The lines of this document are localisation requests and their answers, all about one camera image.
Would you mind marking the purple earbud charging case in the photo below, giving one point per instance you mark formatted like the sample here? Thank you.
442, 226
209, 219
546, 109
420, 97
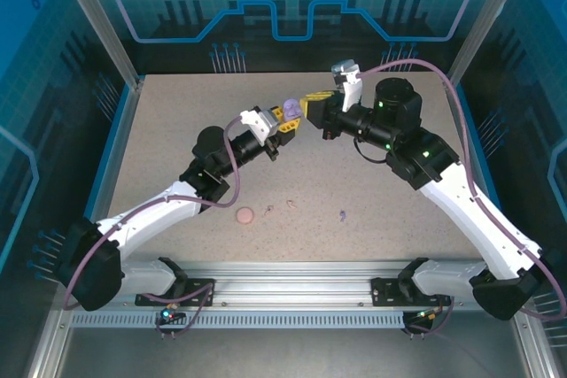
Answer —
292, 110

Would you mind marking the pink earbud charging case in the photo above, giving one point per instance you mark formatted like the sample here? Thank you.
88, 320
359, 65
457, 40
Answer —
245, 215

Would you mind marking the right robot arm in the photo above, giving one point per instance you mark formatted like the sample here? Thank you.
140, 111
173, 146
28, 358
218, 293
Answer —
465, 214

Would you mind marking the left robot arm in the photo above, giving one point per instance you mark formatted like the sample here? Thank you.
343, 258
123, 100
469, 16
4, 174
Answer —
146, 216

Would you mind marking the small LED connector board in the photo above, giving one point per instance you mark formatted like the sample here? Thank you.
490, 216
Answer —
169, 313
427, 317

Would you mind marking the grey metal base sheet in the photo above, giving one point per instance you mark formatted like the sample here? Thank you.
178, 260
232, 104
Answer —
288, 356

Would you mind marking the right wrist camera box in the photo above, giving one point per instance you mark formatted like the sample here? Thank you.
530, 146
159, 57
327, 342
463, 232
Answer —
350, 86

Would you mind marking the aluminium side frame rail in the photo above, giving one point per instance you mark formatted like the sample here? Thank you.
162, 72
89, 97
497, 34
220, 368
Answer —
456, 101
130, 101

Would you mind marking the aluminium frame post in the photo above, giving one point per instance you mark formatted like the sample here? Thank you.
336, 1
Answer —
102, 19
483, 19

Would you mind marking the aluminium mounting rail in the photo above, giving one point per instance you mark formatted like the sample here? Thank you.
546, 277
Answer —
288, 283

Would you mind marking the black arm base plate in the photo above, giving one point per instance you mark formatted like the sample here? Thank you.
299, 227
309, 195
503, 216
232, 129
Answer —
144, 300
385, 294

